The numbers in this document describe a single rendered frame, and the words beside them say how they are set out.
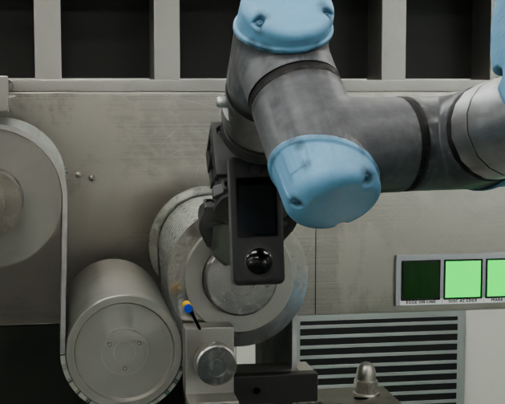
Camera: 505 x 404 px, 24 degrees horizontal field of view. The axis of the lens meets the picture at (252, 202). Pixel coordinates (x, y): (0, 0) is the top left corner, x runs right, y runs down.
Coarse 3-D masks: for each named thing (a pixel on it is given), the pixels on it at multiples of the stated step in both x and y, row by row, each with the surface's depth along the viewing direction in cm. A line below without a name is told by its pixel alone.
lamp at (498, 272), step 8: (488, 264) 160; (496, 264) 160; (504, 264) 160; (488, 272) 160; (496, 272) 160; (504, 272) 160; (488, 280) 160; (496, 280) 160; (504, 280) 160; (488, 288) 160; (496, 288) 160; (504, 288) 161; (488, 296) 160
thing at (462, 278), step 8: (448, 264) 159; (456, 264) 159; (464, 264) 159; (472, 264) 159; (480, 264) 160; (448, 272) 159; (456, 272) 159; (464, 272) 159; (472, 272) 160; (480, 272) 160; (448, 280) 159; (456, 280) 159; (464, 280) 159; (472, 280) 160; (480, 280) 160; (448, 288) 159; (456, 288) 159; (464, 288) 160; (472, 288) 160; (448, 296) 159; (456, 296) 160; (464, 296) 160; (472, 296) 160
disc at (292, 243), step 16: (192, 224) 120; (192, 240) 120; (288, 240) 122; (176, 256) 120; (304, 256) 122; (176, 272) 120; (304, 272) 122; (176, 288) 120; (304, 288) 123; (176, 304) 121; (288, 304) 123; (192, 320) 121; (288, 320) 123; (240, 336) 122; (256, 336) 122; (272, 336) 123
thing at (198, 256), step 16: (192, 256) 120; (208, 256) 120; (288, 256) 121; (192, 272) 120; (288, 272) 121; (192, 288) 120; (288, 288) 122; (192, 304) 120; (208, 304) 120; (272, 304) 122; (208, 320) 121; (224, 320) 121; (240, 320) 121; (256, 320) 121; (272, 320) 122
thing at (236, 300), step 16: (208, 272) 119; (224, 272) 119; (208, 288) 119; (224, 288) 119; (240, 288) 119; (256, 288) 120; (272, 288) 120; (224, 304) 119; (240, 304) 120; (256, 304) 120
